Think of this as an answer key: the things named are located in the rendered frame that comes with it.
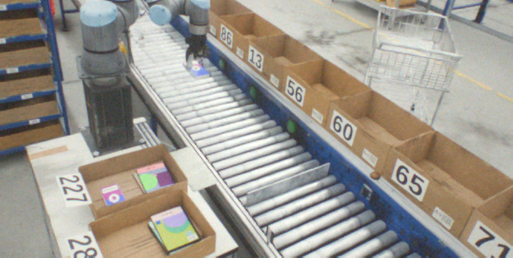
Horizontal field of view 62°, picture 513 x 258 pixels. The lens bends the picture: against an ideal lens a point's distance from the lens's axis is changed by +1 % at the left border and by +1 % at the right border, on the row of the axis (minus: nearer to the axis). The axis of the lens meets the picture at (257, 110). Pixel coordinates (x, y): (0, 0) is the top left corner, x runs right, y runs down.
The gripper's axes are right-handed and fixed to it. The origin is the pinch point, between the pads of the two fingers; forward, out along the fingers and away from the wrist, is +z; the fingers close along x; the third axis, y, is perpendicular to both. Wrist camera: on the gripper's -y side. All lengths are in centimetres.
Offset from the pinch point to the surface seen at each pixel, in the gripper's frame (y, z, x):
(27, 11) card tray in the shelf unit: -135, 19, -61
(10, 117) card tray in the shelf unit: -103, 78, -85
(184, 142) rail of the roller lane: 10.1, 36.8, -9.5
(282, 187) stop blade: 62, 32, 16
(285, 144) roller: 34, 35, 37
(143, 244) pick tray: 66, 33, -48
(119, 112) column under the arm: 0.7, 17.0, -38.5
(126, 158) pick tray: 21, 28, -42
